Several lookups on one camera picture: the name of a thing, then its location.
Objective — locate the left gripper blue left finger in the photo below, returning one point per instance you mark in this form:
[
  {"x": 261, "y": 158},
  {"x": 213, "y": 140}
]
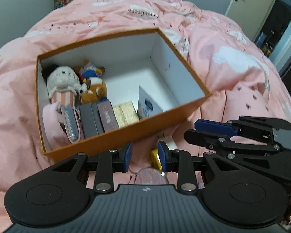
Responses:
[{"x": 125, "y": 156}]

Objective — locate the mauve small box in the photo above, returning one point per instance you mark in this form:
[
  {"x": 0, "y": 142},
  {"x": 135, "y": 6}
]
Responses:
[{"x": 107, "y": 116}]

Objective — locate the white bunny plush striped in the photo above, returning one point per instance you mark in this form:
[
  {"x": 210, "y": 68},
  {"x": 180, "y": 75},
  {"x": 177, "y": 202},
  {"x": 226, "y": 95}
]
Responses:
[{"x": 62, "y": 83}]

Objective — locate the brown white dog plush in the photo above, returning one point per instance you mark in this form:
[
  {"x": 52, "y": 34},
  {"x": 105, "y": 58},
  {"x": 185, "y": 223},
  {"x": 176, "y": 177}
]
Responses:
[{"x": 93, "y": 90}]

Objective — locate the pink fabric pouch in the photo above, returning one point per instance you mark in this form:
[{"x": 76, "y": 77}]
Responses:
[{"x": 54, "y": 126}]

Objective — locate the orange cardboard box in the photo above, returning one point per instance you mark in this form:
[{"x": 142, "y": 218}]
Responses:
[{"x": 131, "y": 59}]

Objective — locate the white door with handle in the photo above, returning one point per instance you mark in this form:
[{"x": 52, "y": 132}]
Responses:
[{"x": 250, "y": 15}]

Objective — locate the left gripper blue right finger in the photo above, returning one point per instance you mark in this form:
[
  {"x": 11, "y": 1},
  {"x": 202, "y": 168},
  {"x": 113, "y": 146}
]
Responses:
[{"x": 166, "y": 156}]

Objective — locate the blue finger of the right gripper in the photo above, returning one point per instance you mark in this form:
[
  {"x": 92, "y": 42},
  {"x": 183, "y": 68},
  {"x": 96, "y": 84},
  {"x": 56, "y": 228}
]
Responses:
[
  {"x": 224, "y": 129},
  {"x": 217, "y": 141}
]

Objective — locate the yellow round object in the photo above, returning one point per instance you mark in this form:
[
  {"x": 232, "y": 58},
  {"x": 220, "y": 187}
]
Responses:
[{"x": 155, "y": 159}]

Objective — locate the gold yellow box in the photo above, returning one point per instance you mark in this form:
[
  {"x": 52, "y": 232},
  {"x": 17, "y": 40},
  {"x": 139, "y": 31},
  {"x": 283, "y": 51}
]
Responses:
[{"x": 125, "y": 114}]

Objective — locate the white usb charger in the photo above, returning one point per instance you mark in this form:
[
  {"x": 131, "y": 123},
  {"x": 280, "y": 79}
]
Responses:
[{"x": 168, "y": 139}]

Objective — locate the dark grey box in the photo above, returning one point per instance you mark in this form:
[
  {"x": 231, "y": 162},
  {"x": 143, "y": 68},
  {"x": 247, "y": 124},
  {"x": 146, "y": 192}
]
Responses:
[{"x": 90, "y": 120}]

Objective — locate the white blue price tag card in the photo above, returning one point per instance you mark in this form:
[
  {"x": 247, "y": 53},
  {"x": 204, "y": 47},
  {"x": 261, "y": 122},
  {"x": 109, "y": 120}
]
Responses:
[{"x": 147, "y": 107}]

